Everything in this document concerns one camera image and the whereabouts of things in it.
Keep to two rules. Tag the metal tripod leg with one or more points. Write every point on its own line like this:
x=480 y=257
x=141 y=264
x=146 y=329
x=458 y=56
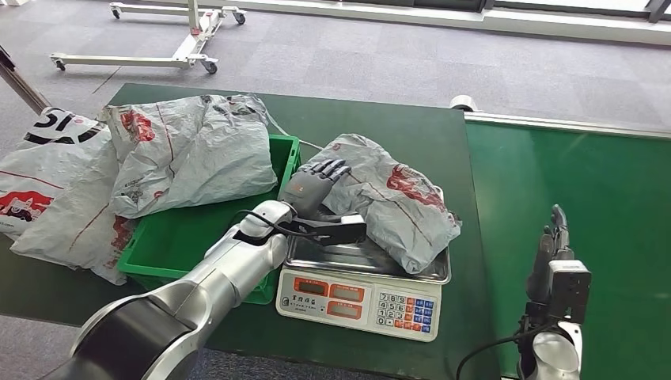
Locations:
x=21 y=84

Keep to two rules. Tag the green plastic crate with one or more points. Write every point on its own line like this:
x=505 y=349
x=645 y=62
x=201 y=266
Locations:
x=173 y=241

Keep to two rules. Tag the aluminium conveyor side rail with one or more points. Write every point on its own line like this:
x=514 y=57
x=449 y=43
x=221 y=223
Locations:
x=566 y=126

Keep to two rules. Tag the black window frame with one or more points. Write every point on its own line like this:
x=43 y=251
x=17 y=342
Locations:
x=472 y=4

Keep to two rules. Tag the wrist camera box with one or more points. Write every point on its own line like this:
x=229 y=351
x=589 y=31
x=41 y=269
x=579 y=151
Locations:
x=341 y=231
x=570 y=288

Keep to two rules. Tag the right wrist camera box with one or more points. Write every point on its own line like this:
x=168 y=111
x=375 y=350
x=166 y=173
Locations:
x=570 y=288

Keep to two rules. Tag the large grey mailer package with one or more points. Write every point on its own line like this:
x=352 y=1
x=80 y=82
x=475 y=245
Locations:
x=209 y=152

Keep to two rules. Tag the white mailer package black print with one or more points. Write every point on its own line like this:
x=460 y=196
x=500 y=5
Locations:
x=57 y=210

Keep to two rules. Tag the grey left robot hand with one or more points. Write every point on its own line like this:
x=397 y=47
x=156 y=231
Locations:
x=309 y=189

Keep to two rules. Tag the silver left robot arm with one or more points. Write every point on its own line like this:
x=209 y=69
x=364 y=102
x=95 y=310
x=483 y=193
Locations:
x=220 y=272

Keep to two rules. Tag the white wheeled stand frame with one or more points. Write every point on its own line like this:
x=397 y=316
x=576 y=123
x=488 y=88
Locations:
x=194 y=42

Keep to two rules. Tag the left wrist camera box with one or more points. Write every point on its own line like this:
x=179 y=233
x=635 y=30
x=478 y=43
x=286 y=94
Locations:
x=341 y=231

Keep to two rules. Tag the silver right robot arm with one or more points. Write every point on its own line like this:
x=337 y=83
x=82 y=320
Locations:
x=550 y=354

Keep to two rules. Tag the small grey mailer package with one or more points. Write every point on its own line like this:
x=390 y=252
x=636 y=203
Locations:
x=403 y=210

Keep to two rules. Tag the green conveyor belt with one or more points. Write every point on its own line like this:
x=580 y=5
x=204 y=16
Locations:
x=603 y=210

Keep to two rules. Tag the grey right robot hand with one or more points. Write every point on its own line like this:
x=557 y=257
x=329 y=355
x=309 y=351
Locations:
x=540 y=278

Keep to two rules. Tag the white conveyor roller end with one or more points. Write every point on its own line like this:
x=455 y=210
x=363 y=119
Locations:
x=464 y=103

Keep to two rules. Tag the electronic weighing scale steel tray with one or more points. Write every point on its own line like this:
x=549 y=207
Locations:
x=362 y=301

